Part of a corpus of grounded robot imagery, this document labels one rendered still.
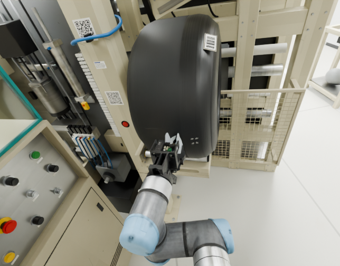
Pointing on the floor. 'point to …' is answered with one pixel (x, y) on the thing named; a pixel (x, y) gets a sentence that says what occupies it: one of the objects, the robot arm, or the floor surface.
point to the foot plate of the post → (173, 209)
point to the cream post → (96, 50)
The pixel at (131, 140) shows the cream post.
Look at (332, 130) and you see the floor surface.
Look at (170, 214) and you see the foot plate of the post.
